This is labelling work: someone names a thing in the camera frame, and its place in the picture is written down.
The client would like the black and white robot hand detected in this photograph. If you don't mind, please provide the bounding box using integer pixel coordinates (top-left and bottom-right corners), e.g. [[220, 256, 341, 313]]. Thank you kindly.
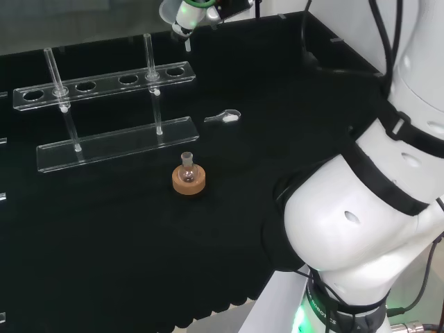
[[172, 0, 222, 37]]

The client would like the clear plastic funnel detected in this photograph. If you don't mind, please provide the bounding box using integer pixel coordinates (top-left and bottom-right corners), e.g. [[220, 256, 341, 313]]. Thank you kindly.
[[159, 0, 192, 53]]

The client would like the clear weighing funnel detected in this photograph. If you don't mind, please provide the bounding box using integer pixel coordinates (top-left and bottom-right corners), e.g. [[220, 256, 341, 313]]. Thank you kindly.
[[203, 108, 241, 124]]

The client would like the clear acrylic funnel stand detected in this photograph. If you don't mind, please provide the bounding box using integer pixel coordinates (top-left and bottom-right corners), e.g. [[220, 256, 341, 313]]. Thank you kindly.
[[12, 33, 200, 173]]

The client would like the clear glass round-bottom flask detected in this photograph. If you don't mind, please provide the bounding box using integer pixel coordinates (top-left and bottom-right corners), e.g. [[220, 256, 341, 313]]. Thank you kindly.
[[180, 151, 200, 184]]

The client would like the black bench cloth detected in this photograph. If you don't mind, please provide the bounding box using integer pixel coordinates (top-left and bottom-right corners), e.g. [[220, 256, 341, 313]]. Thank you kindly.
[[0, 10, 384, 327]]

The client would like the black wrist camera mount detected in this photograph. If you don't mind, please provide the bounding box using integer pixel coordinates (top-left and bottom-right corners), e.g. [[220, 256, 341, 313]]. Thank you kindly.
[[217, 0, 257, 21]]

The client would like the brown cork ring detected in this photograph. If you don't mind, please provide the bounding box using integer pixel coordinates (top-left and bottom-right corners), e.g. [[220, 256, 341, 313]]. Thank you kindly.
[[171, 165, 207, 197]]

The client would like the grey cable at arm base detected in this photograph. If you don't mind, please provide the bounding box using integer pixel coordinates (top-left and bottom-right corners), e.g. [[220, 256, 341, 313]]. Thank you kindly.
[[387, 232, 444, 317]]

